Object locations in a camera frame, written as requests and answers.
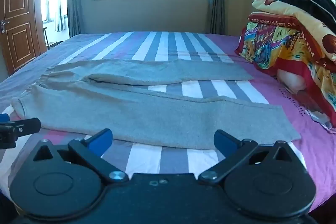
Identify striped bed sheet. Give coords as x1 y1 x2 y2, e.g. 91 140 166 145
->
0 31 336 214

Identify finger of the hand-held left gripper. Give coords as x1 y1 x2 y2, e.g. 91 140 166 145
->
0 114 41 150

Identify black garment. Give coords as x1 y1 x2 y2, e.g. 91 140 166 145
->
280 0 336 31

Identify pink pillow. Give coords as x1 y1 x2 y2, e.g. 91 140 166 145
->
277 69 307 94

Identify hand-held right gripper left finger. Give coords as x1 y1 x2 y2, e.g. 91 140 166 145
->
33 128 130 184

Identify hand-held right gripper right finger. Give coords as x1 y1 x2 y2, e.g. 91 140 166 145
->
198 130 296 185

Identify yellow printed blanket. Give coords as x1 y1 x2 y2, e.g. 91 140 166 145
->
251 0 336 62

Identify colourful folded blankets pile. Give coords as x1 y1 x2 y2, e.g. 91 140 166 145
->
235 13 336 133

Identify grey pants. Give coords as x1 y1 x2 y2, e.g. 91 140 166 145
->
11 59 302 150

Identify brown wooden door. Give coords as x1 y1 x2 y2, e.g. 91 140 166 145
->
0 0 48 75

